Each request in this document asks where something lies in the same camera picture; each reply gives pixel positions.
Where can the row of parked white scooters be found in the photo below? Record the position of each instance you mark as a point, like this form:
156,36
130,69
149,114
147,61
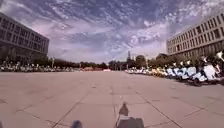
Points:
186,71

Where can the row of trees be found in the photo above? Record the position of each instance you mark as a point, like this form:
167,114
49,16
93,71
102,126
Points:
140,61

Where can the dark multi-storey building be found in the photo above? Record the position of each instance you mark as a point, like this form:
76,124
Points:
20,41

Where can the row of parked bicycles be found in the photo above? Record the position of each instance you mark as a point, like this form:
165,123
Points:
33,68

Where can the pale multi-storey building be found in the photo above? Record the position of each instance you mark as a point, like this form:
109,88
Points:
200,38

